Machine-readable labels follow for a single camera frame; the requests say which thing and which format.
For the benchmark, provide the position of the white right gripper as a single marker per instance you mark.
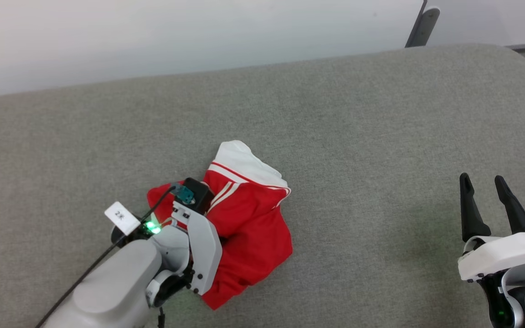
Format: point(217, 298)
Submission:
point(499, 255)

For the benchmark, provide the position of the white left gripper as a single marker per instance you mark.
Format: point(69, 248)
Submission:
point(205, 250)

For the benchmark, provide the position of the red white basketball jersey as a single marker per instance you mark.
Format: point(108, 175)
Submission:
point(253, 228)

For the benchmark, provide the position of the white paper label tag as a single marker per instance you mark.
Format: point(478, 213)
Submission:
point(121, 217)

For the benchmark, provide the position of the grey fabric sofa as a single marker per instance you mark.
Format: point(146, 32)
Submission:
point(335, 114)

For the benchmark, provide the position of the grey metal stand leg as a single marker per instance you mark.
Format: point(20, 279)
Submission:
point(424, 27)

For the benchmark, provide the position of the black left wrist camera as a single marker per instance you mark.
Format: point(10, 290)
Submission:
point(198, 193)

